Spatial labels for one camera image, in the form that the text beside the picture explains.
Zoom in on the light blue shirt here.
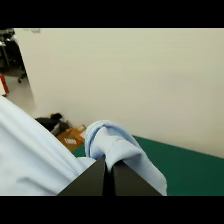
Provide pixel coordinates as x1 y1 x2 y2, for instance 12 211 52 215
0 96 168 197

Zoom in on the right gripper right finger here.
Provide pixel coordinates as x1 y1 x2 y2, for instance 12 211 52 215
111 160 163 197

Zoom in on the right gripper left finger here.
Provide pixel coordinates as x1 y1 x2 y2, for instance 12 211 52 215
57 156 107 197

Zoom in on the black bag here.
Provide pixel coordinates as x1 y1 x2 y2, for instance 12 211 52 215
34 112 72 137

